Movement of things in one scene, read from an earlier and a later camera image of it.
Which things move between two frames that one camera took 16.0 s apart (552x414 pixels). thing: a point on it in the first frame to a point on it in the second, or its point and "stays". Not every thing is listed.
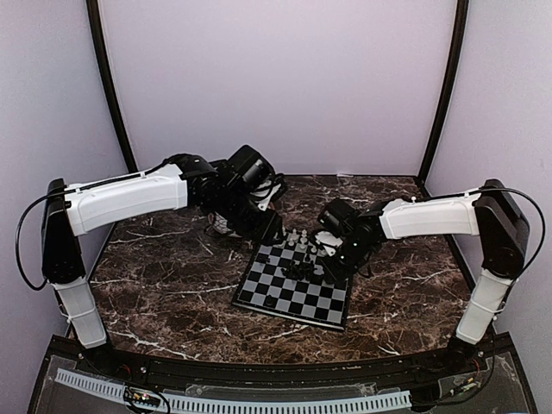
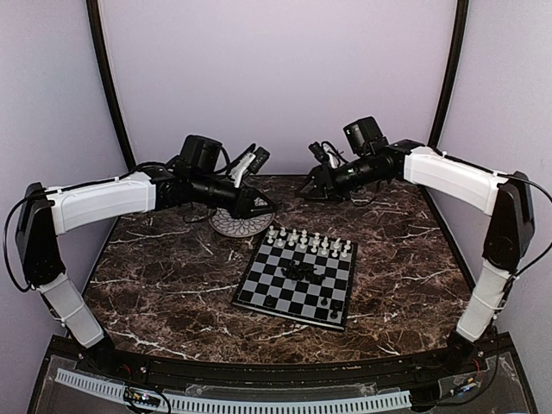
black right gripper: x=336 y=274 to x=324 y=177
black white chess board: x=289 y=276 stays
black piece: x=270 y=301 stays
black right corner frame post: x=447 y=90 stays
